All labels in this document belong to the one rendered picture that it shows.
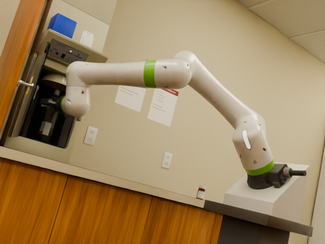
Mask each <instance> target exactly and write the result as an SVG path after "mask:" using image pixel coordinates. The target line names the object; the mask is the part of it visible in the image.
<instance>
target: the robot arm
mask: <svg viewBox="0 0 325 244"><path fill-rule="evenodd" d="M91 85H121V86H132V87H140V88H146V89H148V88H155V89H174V90H177V89H182V88H184V87H185V86H187V85H189V86H190V87H192V88H193V89H194V90H195V91H197V92H198V93H199V94H200V95H201V96H203V97H204V98H205V99H206V100H207V101H208V102H209V103H211V104H212V105H213V106H214V107H215V108H216V109H217V111H218V112H220V113H221V114H222V115H223V116H224V117H225V119H226V120H227V121H228V122H229V123H230V124H231V125H232V126H233V128H234V129H235V131H234V132H233V134H232V141H233V144H234V146H235V149H236V151H237V154H238V156H239V158H240V161H241V163H242V165H243V168H244V169H245V170H246V172H247V176H248V179H247V183H248V186H249V187H250V188H252V189H256V190H260V189H266V188H269V187H272V186H274V187H275V188H280V187H281V186H282V185H283V184H284V183H285V182H286V180H287V179H288V178H291V177H292V176H306V174H307V173H306V171H305V170H292V168H290V167H288V166H287V164H275V163H274V159H273V155H272V152H271V150H270V147H269V145H268V142H267V139H266V122H265V120H264V118H263V117H262V116H261V115H260V114H258V113H257V112H255V111H254V110H253V109H251V108H250V107H248V106H247V105H246V104H244V103H243V102H242V101H240V100H239V99H238V98H237V97H235V96H234V95H233V94H232V93H231V92H230V91H229V90H227V89H226V88H225V87H224V86H223V85H222V84H221V83H220V82H219V81H218V80H217V79H216V78H215V77H214V76H213V75H212V74H211V72H210V71H209V70H208V69H207V68H206V67H205V66H204V65H203V64H202V63H201V62H200V61H199V59H198V58H197V57H196V56H195V55H194V54H193V53H192V52H190V51H186V50H184V51H180V52H178V53H177V54H175V55H174V56H173V58H172V59H161V60H142V61H132V62H121V63H92V62H83V61H75V62H73V63H71V64H70V65H69V66H68V67H67V70H66V94H65V95H64V96H62V97H61V98H60V99H59V100H57V101H55V100H54V101H52V99H43V98H41V101H40V104H41V107H45V106H52V107H54V108H56V109H57V110H58V111H59V112H60V113H61V114H63V115H64V117H65V116H66V115H72V116H74V117H81V116H84V115H85V114H87V113H88V111H89V109H90V86H91Z"/></svg>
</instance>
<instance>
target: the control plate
mask: <svg viewBox="0 0 325 244"><path fill-rule="evenodd" d="M49 44H51V45H50V49H49V52H48V55H50V56H53V57H55V58H57V59H60V60H62V61H65V62H67V63H69V64H71V63H73V62H75V61H83V62H85V61H86V59H87V57H88V56H89V55H88V54H85V53H83V52H81V51H79V50H77V49H74V48H72V47H70V46H68V45H66V44H63V43H61V42H59V41H57V40H55V39H52V40H51V42H50V43H49ZM50 50H52V52H50ZM70 50H71V51H72V52H70ZM56 52H58V53H59V54H58V55H56ZM62 54H65V57H64V58H61V56H62ZM78 54H80V56H78ZM68 57H69V59H68ZM72 59H74V61H73V60H72Z"/></svg>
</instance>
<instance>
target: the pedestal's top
mask: <svg viewBox="0 0 325 244"><path fill-rule="evenodd" d="M203 209H205V210H209V211H213V212H217V213H220V214H224V215H228V216H232V217H235V218H239V219H243V220H246V221H250V222H254V223H257V224H261V225H264V226H268V227H272V228H276V229H282V230H285V231H289V232H293V233H297V234H302V235H306V236H310V237H312V231H313V227H311V226H307V225H303V224H300V223H297V222H293V221H289V220H286V219H282V218H279V217H275V216H271V215H268V214H264V213H259V212H255V211H251V210H246V209H242V208H239V207H234V206H230V205H226V204H222V203H218V202H214V201H210V200H205V203H204V208H203Z"/></svg>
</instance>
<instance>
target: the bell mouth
mask: <svg viewBox="0 0 325 244"><path fill-rule="evenodd" d="M41 82H42V83H43V84H45V85H47V86H49V87H52V88H54V89H57V90H60V91H64V92H65V91H66V75H63V74H60V73H56V72H48V73H47V74H46V75H45V76H44V77H43V78H42V79H41Z"/></svg>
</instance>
